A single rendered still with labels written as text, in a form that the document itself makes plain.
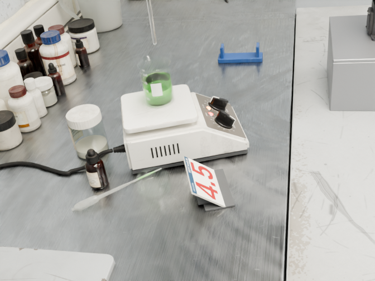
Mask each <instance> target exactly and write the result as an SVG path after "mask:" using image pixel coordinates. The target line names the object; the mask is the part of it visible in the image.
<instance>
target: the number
mask: <svg viewBox="0 0 375 281"><path fill-rule="evenodd" d="M189 163H190V167H191V171H192V174H193V179H194V182H195V187H196V191H197V193H199V194H201V195H203V196H205V197H208V198H210V199H212V200H214V201H217V202H219V203H221V204H222V202H221V199H220V196H219V192H218V189H217V186H216V183H215V180H214V176H213V173H212V171H211V169H210V168H207V167H205V166H203V165H201V164H198V163H196V162H194V161H192V160H190V159H189Z"/></svg>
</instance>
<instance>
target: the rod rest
mask: <svg viewBox="0 0 375 281"><path fill-rule="evenodd" d="M262 59H263V53H262V52H259V42H257V46H256V52H244V53H224V44H223V43H222V44H221V48H220V54H219V56H218V63H219V64H224V63H245V62H262Z"/></svg>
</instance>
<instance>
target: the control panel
mask: <svg viewBox="0 0 375 281"><path fill-rule="evenodd" d="M195 94H196V93H195ZM196 97H197V100H198V102H199V105H200V109H201V111H202V114H203V117H204V119H205V122H206V125H207V127H209V128H212V129H216V130H219V131H222V132H225V133H229V134H232V135H236V136H239V137H242V138H246V136H245V134H244V132H243V130H242V128H241V125H240V123H239V121H238V119H237V117H236V115H235V113H234V111H233V108H232V106H231V105H230V104H227V106H226V107H225V112H226V113H228V114H229V115H231V116H232V117H233V118H235V119H236V121H235V123H234V125H233V126H232V128H231V129H227V128H223V127H221V126H220V125H218V124H217V123H216V122H215V117H217V115H218V113H219V112H218V111H216V110H214V109H213V108H211V107H210V106H209V104H208V103H209V102H210V101H211V98H209V97H206V96H203V95H200V94H196ZM207 107H210V108H211V109H208V108H207ZM210 112H211V113H213V115H210V114H209V113H210Z"/></svg>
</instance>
